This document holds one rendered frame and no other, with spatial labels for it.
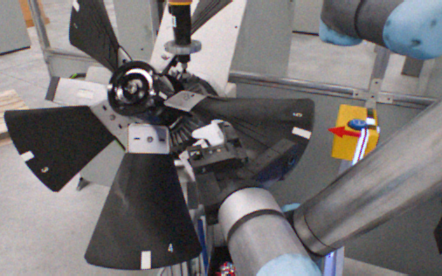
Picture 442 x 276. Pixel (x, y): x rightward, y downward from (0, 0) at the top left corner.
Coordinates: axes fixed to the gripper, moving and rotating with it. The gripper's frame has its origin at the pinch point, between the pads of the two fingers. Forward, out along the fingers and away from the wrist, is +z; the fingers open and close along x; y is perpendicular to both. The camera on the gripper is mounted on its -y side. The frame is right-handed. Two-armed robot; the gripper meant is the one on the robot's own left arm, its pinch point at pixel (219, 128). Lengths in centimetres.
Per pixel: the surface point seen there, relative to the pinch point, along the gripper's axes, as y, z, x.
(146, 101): 11.8, 9.2, -4.1
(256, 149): -4.8, -6.1, 2.1
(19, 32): 213, 560, 63
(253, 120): -6.8, 0.3, 0.2
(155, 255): 17.2, -5.8, 21.5
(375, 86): -70, 41, 23
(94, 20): 19.6, 33.8, -16.4
